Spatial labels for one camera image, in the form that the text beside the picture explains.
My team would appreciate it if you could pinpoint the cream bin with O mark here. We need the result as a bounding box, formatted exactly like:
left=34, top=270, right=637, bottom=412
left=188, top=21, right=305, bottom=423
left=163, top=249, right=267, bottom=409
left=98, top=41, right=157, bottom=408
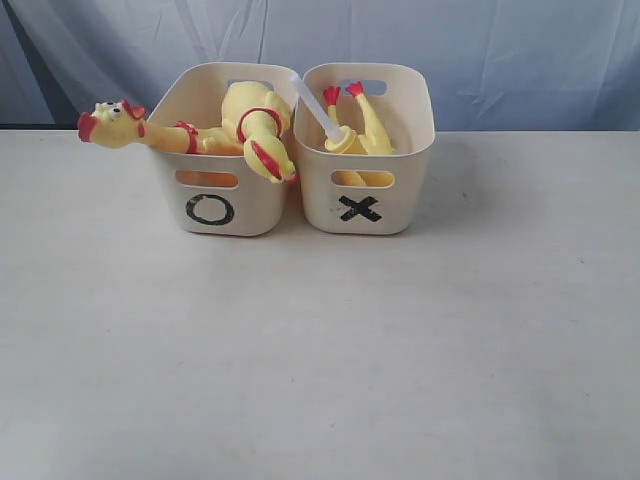
left=146, top=62, right=298, bottom=236

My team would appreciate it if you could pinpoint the cream bin with X mark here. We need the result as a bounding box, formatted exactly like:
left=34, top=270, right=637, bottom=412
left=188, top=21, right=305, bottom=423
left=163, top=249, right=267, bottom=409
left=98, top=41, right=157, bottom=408
left=293, top=63, right=435, bottom=235

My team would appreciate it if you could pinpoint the yellow rubber chicken front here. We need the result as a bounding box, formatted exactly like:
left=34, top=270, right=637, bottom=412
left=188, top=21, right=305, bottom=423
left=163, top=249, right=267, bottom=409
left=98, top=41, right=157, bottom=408
left=221, top=80, right=298, bottom=184

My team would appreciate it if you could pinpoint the white backdrop curtain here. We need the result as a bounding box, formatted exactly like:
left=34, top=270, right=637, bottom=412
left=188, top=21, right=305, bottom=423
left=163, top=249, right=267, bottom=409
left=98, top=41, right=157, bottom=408
left=1, top=0, right=639, bottom=130

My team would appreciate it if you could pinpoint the yellow rubber chicken with head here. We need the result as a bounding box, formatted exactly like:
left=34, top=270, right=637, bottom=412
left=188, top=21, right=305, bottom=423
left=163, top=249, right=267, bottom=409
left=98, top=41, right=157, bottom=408
left=77, top=98, right=246, bottom=189

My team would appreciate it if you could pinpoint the headless yellow rubber chicken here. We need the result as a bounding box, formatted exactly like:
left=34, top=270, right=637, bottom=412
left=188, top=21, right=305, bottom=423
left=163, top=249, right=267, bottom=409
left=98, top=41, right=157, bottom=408
left=289, top=71, right=396, bottom=190

